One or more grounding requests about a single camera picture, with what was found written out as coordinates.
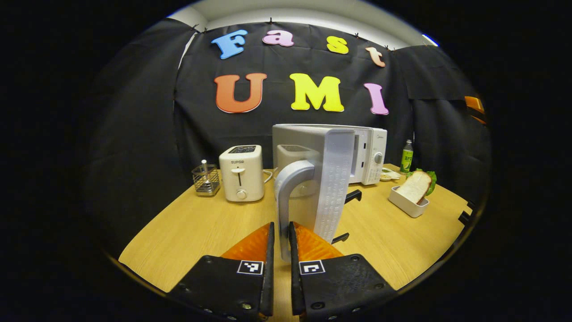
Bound green drink bottle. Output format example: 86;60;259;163
400;139;414;174

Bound white toaster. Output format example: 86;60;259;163
219;144;265;203

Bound wire mesh utensil basket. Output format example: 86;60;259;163
192;159;221;197

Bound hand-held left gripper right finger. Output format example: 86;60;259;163
288;221;397;322

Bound white microwave oven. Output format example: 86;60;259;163
272;123;388;263

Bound black backdrop cloth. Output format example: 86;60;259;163
85;18;492;256

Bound bread and lettuce sandwich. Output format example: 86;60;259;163
395;169;437;205

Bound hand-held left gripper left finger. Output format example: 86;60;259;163
168;222;274;322

